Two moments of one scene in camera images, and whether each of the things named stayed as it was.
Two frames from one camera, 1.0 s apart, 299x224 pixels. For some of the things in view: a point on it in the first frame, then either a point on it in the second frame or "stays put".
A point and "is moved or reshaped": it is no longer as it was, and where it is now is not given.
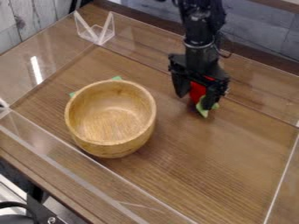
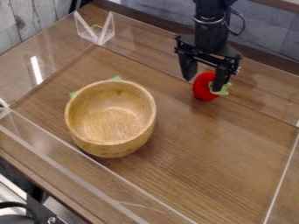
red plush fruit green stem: [197, 90] is moved or reshaped
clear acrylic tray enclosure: [222, 169] stays put
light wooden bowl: [109, 115] stays put
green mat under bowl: [116, 78] stays put
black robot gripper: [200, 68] -> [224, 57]
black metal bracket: [38, 213] stays put
